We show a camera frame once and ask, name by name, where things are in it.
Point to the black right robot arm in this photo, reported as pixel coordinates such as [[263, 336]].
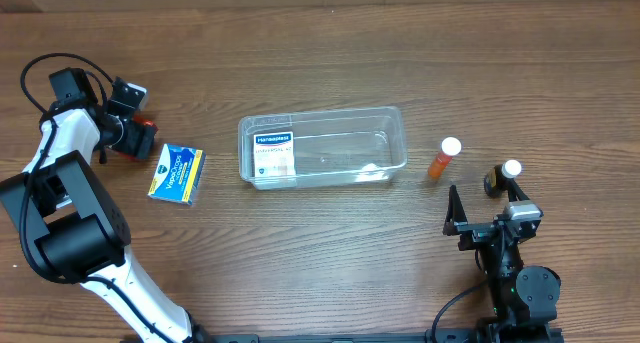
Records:
[[524, 297]]

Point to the orange tablet tube white cap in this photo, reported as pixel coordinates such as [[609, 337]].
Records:
[[449, 148]]

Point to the red medicine box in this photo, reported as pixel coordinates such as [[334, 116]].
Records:
[[138, 138]]

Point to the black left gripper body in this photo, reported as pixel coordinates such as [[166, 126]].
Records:
[[128, 133]]

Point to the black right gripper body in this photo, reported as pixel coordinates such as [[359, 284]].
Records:
[[475, 231]]

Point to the clear plastic container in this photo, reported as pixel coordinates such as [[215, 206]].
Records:
[[331, 147]]

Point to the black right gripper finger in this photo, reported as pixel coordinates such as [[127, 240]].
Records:
[[455, 212], [515, 193]]

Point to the dark brown bottle white cap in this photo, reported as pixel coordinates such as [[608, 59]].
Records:
[[495, 181]]

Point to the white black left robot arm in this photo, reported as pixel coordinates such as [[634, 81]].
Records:
[[70, 229]]

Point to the white Hansaplast plaster box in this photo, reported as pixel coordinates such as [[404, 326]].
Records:
[[273, 154]]

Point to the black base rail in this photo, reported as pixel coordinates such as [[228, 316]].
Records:
[[443, 335]]

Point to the blue yellow VapoDrops box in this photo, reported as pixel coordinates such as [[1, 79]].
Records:
[[177, 174]]

